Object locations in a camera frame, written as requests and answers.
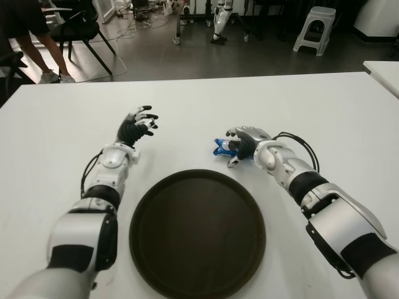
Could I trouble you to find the left robot hand black silver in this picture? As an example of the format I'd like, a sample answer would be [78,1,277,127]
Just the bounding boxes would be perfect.
[117,105,159,150]

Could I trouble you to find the right robot hand black silver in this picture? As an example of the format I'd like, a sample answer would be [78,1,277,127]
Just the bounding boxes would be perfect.
[224,126,272,169]

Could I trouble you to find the blue Oreo cookie pack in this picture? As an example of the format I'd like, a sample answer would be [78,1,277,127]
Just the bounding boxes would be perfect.
[213,138,255,161]

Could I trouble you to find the round dark brown tray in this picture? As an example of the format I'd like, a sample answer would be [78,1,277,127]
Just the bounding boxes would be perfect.
[128,168,267,299]

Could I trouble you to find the white humanoid robot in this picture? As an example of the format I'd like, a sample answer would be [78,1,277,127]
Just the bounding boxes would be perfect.
[210,0,235,45]

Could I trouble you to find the white framed panel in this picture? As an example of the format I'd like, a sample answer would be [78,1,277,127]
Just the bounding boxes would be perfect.
[93,0,119,24]

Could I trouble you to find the black chair at edge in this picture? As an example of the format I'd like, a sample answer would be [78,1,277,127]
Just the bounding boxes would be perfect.
[0,51,34,94]

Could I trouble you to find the grey plastic stool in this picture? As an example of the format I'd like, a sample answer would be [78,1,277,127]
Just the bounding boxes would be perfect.
[292,5,338,57]

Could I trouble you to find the white neighbouring table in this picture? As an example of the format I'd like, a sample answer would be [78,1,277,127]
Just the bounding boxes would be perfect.
[362,60,399,97]

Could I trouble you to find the standing person black shorts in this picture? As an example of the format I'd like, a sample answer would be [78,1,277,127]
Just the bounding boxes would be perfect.
[0,0,77,84]

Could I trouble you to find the white cabinet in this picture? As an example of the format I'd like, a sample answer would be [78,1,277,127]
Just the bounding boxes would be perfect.
[355,0,399,41]

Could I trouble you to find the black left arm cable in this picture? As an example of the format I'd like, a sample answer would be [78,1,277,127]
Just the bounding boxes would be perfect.
[80,148,105,197]

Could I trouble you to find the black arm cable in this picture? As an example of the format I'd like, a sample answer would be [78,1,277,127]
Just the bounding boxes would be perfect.
[80,148,105,197]
[271,132,320,174]

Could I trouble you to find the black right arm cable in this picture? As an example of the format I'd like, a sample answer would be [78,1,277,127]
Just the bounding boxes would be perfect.
[271,132,320,174]

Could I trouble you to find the white floor cable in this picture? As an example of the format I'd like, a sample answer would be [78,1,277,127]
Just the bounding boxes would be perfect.
[71,24,138,77]

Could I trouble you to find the tangle of floor cables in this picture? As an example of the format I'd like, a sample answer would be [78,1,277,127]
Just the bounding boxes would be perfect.
[117,4,180,41]

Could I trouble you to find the black wheeled frame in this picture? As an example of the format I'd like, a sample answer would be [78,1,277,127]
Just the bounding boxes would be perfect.
[173,0,250,44]

